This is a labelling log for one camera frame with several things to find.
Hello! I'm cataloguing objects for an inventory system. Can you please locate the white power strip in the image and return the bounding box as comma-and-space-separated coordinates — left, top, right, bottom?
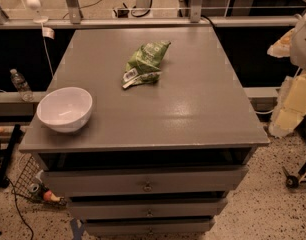
112, 7, 153, 19

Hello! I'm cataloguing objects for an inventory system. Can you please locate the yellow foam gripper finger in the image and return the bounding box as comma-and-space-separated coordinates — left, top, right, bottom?
267, 28, 294, 58
269, 70, 306, 138

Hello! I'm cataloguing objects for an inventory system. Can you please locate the black wire basket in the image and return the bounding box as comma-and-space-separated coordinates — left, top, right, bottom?
15, 156, 66, 206

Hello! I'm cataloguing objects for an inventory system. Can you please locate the white bowl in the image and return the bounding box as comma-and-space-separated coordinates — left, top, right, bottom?
36, 87, 93, 133

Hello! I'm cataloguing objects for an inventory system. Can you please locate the white desk lamp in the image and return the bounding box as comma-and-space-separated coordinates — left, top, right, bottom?
26, 0, 48, 24

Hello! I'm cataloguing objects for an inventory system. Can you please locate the black metal stand leg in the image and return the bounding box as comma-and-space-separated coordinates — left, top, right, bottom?
0, 124, 22, 188

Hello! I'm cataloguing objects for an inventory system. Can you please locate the black floor cable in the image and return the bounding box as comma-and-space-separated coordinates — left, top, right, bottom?
0, 127, 35, 240

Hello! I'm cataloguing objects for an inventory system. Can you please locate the grey drawer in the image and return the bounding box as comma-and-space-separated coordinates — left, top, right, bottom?
84, 217, 215, 236
68, 198, 227, 219
41, 166, 248, 197

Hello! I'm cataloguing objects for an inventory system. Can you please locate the black wheeled stand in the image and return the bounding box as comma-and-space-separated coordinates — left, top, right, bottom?
282, 162, 306, 189

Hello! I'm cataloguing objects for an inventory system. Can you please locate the grey drawer cabinet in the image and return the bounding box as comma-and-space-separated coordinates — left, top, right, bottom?
18, 26, 271, 237

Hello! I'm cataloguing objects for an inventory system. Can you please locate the clear plastic water bottle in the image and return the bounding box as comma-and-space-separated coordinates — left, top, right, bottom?
10, 69, 34, 102

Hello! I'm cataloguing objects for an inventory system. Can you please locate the top grey drawer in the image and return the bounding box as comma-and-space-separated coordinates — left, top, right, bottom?
41, 166, 248, 197

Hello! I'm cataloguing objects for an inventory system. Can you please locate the green jalapeno chip bag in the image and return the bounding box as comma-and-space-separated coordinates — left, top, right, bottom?
122, 41, 171, 89

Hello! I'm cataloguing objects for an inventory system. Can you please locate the middle grey drawer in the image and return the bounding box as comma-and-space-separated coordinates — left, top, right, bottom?
68, 198, 227, 219

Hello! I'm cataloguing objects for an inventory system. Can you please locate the bottom grey drawer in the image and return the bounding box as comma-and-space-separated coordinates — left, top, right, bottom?
84, 217, 215, 236

